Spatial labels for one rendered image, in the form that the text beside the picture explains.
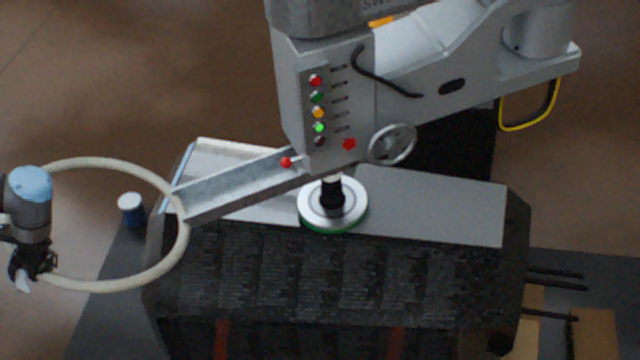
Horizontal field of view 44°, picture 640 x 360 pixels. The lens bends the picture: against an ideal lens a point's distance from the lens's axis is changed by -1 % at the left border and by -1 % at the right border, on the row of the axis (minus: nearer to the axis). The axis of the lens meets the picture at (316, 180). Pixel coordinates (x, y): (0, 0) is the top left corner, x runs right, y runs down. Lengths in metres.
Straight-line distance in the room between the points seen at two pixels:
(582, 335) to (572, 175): 0.90
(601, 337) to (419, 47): 1.50
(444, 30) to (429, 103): 0.20
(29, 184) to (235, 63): 2.64
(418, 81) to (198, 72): 2.37
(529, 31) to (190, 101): 2.28
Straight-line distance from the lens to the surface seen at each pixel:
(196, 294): 2.54
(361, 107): 2.04
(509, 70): 2.29
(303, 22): 1.82
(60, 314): 3.46
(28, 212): 1.85
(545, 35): 2.28
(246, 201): 2.19
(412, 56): 2.08
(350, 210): 2.39
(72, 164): 2.31
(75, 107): 4.31
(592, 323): 3.19
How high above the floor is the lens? 2.71
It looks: 48 degrees down
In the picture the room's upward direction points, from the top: 5 degrees counter-clockwise
